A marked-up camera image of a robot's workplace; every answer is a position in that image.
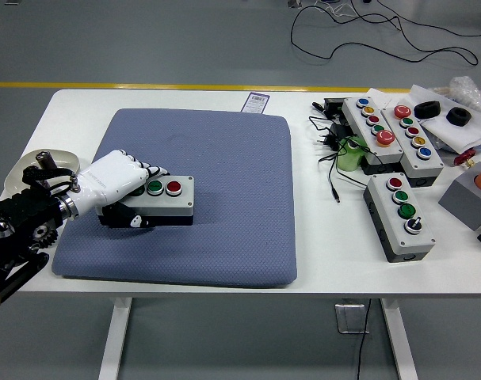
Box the clear bubble wrap bag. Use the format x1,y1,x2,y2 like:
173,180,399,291
448,75,481,116

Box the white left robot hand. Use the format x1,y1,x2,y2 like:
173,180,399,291
70,149,170,230

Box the grey five-button control box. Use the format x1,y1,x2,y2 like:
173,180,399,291
342,97,404,176
382,104,445,188

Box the white table leg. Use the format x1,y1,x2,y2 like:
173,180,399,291
97,296,133,380
380,297,419,380

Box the black floor cable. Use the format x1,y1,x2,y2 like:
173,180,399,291
290,0,479,67

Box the red metal knob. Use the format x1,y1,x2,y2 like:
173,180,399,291
452,148,479,169

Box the grey four-button control box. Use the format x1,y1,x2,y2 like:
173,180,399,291
123,175,196,228
362,173,437,264

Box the black metal gear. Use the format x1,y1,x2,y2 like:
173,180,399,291
30,224,59,249

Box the thin black adapter cord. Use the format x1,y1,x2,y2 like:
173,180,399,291
307,114,384,205

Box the yellow floor tape line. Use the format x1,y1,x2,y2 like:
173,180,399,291
0,81,415,94

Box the green tape roll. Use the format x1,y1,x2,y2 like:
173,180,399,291
337,136,368,173

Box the black hanging cable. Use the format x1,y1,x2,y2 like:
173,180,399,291
357,297,372,380

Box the white shallow dish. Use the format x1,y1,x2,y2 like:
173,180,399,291
4,148,81,199

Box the purple white label card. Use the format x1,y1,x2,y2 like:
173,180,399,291
242,93,271,115

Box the metal bracket under table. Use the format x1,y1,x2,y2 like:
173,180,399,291
334,302,371,336

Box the black power adapter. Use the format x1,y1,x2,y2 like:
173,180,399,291
314,122,354,152

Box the blue-grey quilted mat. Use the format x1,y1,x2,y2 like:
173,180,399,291
52,108,299,289

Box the black foam ring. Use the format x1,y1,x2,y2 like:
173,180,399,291
414,101,442,120
445,106,471,127

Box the white foam sheet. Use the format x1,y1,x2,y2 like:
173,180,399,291
366,84,481,154

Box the grey block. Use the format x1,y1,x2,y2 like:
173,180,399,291
437,161,481,233

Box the small black device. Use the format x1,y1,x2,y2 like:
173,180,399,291
311,97,350,118

